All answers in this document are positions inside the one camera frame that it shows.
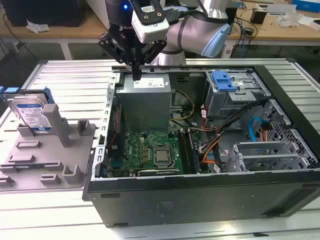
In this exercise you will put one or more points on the blue cardboard box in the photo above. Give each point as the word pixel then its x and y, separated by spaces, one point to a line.
pixel 306 5

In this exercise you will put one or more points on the small black motor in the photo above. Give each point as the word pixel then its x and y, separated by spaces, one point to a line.
pixel 258 15

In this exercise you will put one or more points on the metal drive cage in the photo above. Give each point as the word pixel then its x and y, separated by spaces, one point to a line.
pixel 225 105

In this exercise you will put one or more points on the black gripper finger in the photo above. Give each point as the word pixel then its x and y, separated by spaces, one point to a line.
pixel 110 43
pixel 155 52

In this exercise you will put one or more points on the dark blue RAM stick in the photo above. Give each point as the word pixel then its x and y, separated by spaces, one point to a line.
pixel 18 166

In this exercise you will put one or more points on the white flat packet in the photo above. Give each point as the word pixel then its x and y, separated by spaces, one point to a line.
pixel 310 22

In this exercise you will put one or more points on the black PC case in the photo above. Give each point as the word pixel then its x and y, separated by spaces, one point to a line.
pixel 200 200

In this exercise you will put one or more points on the hard disk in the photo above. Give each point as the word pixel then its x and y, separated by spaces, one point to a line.
pixel 30 112

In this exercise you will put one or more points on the grey power supply unit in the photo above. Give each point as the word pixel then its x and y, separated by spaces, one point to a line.
pixel 142 107

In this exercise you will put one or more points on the large white box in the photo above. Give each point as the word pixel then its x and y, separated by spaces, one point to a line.
pixel 96 10

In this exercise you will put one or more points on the black RAM stick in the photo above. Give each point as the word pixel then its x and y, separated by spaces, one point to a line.
pixel 194 155
pixel 185 152

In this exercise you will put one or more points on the silver CPU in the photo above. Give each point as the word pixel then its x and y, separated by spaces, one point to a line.
pixel 162 155

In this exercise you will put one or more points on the wooden desk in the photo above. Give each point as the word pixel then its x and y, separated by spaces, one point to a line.
pixel 75 31

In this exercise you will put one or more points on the metal disk bay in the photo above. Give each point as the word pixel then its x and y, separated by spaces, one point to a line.
pixel 260 146

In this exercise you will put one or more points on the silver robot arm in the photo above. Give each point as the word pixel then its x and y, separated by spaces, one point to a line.
pixel 192 27

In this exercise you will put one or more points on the crumpled white paper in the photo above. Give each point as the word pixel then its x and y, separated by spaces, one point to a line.
pixel 37 27

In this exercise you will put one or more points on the green motherboard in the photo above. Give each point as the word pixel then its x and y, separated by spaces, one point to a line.
pixel 137 150

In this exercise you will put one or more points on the large black box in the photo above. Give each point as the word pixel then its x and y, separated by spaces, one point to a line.
pixel 45 12

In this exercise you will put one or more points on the small black adapter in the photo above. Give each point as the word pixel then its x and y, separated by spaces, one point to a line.
pixel 248 31

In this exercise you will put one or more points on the grey parts rack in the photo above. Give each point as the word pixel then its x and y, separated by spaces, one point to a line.
pixel 50 160

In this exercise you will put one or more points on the black graphics card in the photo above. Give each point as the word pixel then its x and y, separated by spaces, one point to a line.
pixel 157 172

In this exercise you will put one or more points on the clear plastic bags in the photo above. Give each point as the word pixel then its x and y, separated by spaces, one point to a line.
pixel 290 20

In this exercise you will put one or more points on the CPU socket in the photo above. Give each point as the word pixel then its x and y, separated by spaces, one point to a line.
pixel 162 165

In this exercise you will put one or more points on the blue drive latch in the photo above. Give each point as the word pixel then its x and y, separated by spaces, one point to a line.
pixel 222 82

